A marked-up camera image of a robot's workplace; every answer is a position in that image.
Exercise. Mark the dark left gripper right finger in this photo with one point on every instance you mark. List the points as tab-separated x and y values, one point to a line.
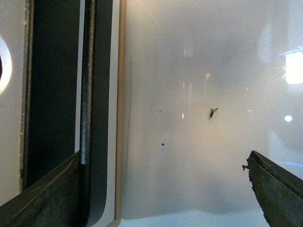
278	191

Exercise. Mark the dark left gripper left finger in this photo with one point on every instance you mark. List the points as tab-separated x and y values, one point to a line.
59	199

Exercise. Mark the wooden drawer cabinet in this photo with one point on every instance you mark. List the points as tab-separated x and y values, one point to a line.
115	116

